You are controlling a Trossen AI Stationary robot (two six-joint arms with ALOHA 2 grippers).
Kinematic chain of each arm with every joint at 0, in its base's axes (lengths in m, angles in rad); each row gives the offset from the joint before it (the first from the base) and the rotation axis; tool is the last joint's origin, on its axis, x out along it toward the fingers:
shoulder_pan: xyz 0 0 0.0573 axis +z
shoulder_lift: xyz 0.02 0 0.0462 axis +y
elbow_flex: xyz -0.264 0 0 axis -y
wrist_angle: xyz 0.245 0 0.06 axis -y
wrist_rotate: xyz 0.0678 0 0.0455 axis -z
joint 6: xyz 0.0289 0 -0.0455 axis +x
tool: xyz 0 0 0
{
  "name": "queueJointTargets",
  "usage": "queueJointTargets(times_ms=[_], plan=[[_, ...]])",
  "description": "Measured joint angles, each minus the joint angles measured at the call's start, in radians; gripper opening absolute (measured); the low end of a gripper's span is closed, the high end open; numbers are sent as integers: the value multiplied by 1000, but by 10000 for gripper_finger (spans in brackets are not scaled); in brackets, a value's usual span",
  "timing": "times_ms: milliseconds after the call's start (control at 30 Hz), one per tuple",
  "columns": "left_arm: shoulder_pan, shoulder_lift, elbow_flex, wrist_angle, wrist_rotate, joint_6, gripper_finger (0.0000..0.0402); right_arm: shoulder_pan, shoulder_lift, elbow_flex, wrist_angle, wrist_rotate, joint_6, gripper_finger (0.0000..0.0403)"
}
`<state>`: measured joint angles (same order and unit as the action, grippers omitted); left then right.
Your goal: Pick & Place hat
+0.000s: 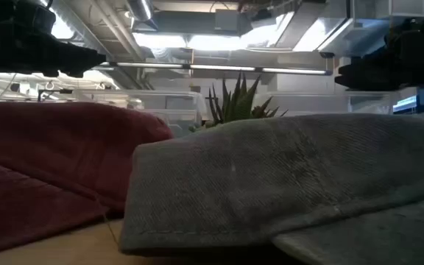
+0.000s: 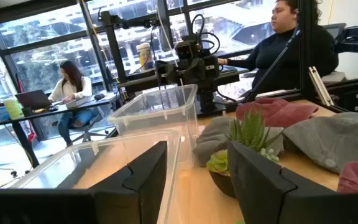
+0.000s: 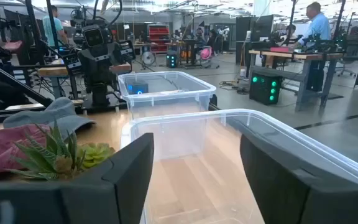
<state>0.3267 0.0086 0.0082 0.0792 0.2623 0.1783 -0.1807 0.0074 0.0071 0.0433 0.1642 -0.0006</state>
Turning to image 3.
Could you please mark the black cabinet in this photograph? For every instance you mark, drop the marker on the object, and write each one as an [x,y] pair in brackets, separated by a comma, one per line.
[242,34]

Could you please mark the black monitor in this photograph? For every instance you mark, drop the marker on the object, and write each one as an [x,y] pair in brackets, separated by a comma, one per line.
[261,28]

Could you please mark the person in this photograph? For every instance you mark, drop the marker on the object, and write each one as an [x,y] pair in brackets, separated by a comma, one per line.
[211,39]
[53,28]
[317,31]

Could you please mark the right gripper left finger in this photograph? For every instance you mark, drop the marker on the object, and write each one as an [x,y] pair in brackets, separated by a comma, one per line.
[126,174]

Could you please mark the clear plastic storage bin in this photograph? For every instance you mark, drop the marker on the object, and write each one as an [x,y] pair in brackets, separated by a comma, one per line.
[197,115]
[166,93]

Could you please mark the succulent plants in black pot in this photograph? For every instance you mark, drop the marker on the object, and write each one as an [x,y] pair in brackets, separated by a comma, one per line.
[54,155]

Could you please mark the grey baseball cap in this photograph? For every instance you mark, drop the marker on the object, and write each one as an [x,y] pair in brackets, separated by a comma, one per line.
[57,115]

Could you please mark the black device with blue light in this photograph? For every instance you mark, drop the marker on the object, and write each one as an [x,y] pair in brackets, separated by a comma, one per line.
[137,88]

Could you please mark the grey office chair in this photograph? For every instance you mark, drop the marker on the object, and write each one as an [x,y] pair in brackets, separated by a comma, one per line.
[346,67]

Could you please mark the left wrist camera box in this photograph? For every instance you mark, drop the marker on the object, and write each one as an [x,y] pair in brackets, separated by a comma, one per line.
[93,36]

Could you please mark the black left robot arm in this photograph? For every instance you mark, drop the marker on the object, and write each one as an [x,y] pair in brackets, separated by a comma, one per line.
[100,93]

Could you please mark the round floor fan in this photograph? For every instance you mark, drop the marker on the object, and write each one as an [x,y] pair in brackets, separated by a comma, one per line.
[148,58]

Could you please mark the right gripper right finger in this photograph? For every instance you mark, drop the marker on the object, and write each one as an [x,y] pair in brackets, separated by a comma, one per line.
[269,180]

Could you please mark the black background robot arm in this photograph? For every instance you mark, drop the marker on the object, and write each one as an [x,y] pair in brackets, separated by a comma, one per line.
[319,43]

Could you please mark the black diagonal frame beam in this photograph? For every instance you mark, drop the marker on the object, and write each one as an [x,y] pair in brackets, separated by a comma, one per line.
[11,82]

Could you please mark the wooden workbench with grey legs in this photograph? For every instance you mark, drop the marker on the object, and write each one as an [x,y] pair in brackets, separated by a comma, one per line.
[294,57]

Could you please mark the red shelving unit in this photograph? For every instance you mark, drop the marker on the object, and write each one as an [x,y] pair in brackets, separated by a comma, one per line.
[158,37]

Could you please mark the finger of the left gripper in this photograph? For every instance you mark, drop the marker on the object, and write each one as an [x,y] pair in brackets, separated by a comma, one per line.
[71,63]
[126,49]

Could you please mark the pink chair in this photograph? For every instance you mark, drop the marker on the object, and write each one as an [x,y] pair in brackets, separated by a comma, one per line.
[206,53]

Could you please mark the computer tower with green lights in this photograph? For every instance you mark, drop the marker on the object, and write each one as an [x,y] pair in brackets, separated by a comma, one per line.
[264,88]

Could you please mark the computer tower with blue lights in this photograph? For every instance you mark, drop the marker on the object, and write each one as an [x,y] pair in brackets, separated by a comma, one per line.
[171,59]

